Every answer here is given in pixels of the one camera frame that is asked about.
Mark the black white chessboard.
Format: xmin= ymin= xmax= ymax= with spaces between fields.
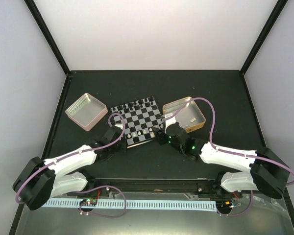
xmin=110 ymin=96 xmax=163 ymax=148

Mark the black front rail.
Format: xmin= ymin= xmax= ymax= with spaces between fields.
xmin=66 ymin=178 xmax=255 ymax=196

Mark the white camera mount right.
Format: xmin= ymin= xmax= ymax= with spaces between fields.
xmin=164 ymin=113 xmax=176 ymax=128

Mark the gold metal tin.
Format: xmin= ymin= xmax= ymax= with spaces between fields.
xmin=162 ymin=96 xmax=206 ymax=133

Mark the black frame post left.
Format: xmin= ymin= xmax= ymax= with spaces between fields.
xmin=24 ymin=0 xmax=70 ymax=75

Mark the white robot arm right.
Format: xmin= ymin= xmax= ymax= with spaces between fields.
xmin=150 ymin=122 xmax=290 ymax=199

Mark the black frame post right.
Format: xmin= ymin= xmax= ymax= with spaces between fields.
xmin=240 ymin=0 xmax=288 ymax=75

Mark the pink metal tin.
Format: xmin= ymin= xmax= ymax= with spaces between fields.
xmin=65 ymin=93 xmax=108 ymax=131

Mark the black frame post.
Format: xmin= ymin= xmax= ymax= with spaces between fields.
xmin=24 ymin=0 xmax=70 ymax=75
xmin=240 ymin=0 xmax=288 ymax=75

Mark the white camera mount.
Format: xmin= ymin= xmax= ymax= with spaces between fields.
xmin=164 ymin=113 xmax=176 ymax=128
xmin=114 ymin=123 xmax=124 ymax=130

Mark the white slotted cable duct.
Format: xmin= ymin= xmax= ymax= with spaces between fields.
xmin=43 ymin=198 xmax=217 ymax=212

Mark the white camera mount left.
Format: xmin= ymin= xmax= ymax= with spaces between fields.
xmin=114 ymin=123 xmax=124 ymax=130

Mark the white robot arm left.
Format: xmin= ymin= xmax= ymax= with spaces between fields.
xmin=12 ymin=124 xmax=126 ymax=211

